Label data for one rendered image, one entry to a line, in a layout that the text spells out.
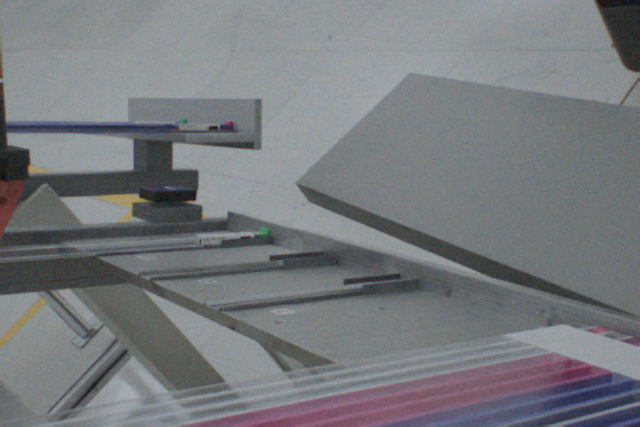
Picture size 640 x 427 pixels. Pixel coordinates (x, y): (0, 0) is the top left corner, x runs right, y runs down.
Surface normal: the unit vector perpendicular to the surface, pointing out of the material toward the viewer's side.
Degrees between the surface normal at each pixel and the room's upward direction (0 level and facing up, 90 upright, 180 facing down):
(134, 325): 90
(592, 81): 0
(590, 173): 0
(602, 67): 0
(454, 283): 47
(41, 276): 90
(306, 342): 42
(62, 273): 90
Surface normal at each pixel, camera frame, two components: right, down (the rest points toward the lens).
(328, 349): 0.05, -0.99
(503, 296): -0.80, 0.03
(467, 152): -0.51, -0.71
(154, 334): 0.62, 0.09
